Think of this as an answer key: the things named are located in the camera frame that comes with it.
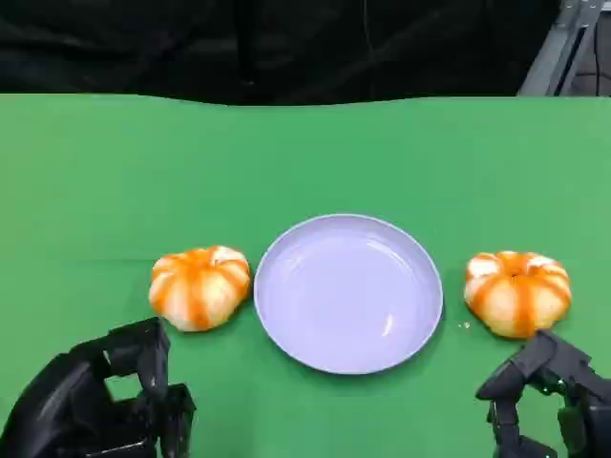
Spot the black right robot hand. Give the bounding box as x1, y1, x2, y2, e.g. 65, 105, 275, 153
474, 328, 611, 458

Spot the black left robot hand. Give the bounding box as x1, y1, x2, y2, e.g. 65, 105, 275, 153
0, 317, 198, 458

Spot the orange and white bread roll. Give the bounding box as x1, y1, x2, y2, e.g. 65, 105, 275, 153
148, 245, 252, 333
463, 250, 573, 341

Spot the lilac plate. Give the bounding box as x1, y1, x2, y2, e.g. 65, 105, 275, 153
253, 213, 445, 376

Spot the green table cloth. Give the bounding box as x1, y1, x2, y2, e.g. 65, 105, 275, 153
0, 92, 611, 458

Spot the black backdrop curtain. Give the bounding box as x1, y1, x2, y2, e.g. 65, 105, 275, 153
0, 0, 562, 106

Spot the grey metal frame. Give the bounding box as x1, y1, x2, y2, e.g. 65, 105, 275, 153
517, 0, 611, 98

